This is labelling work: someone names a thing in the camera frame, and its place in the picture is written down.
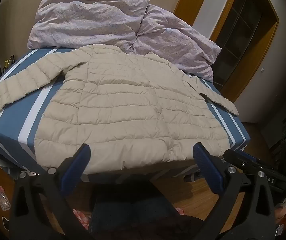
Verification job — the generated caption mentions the wooden door frame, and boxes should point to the wooden door frame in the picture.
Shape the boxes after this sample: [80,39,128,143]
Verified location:
[209,0,280,103]

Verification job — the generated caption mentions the person's legs in jeans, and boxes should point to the person's legs in jeans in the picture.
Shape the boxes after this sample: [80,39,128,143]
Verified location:
[89,180,208,240]

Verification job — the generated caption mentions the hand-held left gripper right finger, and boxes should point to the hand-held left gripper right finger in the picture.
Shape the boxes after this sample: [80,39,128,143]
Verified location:
[192,142,276,240]

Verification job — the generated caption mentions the beige quilted down jacket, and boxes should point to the beige quilted down jacket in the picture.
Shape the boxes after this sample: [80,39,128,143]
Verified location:
[0,44,239,175]

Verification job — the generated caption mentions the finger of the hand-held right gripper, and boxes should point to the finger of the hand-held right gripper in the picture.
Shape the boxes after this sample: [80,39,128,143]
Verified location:
[223,150,286,198]

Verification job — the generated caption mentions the pink floral slipper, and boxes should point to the pink floral slipper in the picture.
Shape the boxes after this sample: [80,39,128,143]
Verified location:
[72,209,91,232]

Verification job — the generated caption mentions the blue white-striped bed sheet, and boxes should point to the blue white-striped bed sheet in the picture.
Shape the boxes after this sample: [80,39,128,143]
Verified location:
[0,46,250,180]

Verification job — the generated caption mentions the clear plastic packet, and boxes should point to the clear plastic packet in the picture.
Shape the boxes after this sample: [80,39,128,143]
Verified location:
[0,185,11,211]

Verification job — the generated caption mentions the dark panelled door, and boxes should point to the dark panelled door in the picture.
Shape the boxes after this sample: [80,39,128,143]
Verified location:
[217,0,276,88]

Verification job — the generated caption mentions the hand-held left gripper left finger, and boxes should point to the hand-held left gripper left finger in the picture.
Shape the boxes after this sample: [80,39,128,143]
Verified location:
[9,144,93,240]

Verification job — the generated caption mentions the person's right hand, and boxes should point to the person's right hand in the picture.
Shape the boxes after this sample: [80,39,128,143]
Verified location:
[274,205,286,227]

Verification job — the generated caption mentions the lilac floral duvet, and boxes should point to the lilac floral duvet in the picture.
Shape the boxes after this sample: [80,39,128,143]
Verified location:
[27,0,222,83]

